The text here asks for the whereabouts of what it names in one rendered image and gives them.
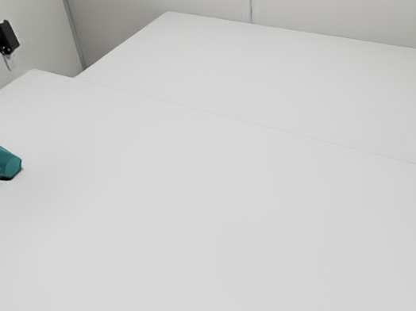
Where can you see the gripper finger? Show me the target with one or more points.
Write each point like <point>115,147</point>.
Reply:
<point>7,41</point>

